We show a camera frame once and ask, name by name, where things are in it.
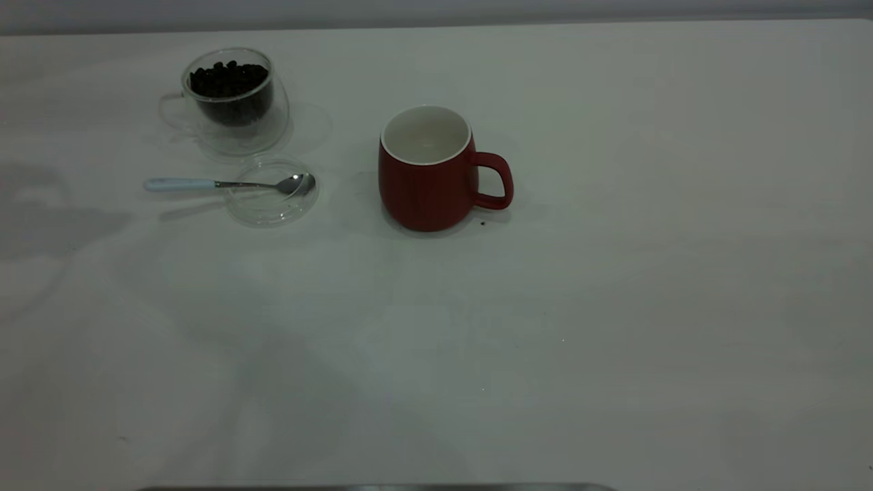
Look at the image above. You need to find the red ceramic mug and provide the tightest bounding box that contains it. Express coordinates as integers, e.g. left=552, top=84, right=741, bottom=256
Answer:
left=379, top=104, right=514, bottom=233

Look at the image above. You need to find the double-walled glass cup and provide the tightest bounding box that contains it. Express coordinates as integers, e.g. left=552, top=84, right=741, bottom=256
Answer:
left=158, top=48, right=291, bottom=158

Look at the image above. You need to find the dark coffee bean pile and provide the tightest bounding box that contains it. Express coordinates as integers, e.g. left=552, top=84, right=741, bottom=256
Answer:
left=189, top=61, right=275, bottom=128

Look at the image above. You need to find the spoon with pale blue handle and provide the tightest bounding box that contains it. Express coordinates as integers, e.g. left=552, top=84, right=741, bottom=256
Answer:
left=144, top=173, right=316, bottom=198

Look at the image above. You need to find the clear round glass lid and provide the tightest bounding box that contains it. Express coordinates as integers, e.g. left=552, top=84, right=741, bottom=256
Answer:
left=225, top=158, right=320, bottom=228

